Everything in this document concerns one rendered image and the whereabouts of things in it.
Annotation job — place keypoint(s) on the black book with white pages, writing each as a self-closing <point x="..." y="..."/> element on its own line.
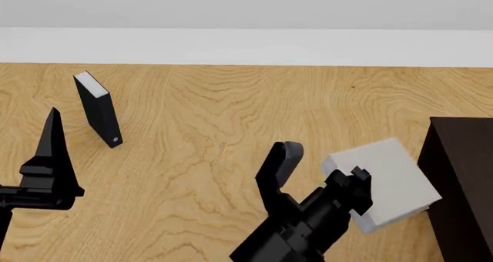
<point x="101" y="114"/>

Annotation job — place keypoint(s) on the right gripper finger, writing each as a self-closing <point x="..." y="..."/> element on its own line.
<point x="271" y="175"/>
<point x="352" y="189"/>

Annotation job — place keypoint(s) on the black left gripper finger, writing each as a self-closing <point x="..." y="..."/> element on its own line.
<point x="54" y="158"/>

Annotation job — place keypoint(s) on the dark brown wooden cabinet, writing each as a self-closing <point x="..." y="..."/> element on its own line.
<point x="462" y="181"/>

